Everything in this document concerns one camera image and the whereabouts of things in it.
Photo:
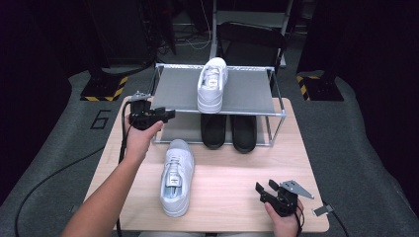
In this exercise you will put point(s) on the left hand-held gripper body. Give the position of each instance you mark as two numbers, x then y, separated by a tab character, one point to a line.
141	115

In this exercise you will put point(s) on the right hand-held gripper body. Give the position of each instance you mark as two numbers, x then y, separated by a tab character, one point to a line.
283	200

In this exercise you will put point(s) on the white sneaker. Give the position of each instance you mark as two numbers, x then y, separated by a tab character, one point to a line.
210	98
178	158

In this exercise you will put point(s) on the black slipper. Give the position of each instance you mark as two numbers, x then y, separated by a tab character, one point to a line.
213	131
243	135

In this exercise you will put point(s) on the grey metal shoe rack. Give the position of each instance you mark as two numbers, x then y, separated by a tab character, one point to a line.
247	92

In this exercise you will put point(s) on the person's right hand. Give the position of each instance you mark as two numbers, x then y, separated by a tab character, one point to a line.
286	225

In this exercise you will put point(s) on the person's left hand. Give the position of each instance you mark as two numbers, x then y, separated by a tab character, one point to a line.
140	141

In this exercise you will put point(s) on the black stand base striped tape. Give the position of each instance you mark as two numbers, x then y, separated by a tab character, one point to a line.
322	90
102	89

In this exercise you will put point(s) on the black chair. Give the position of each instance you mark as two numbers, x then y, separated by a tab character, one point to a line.
250	49

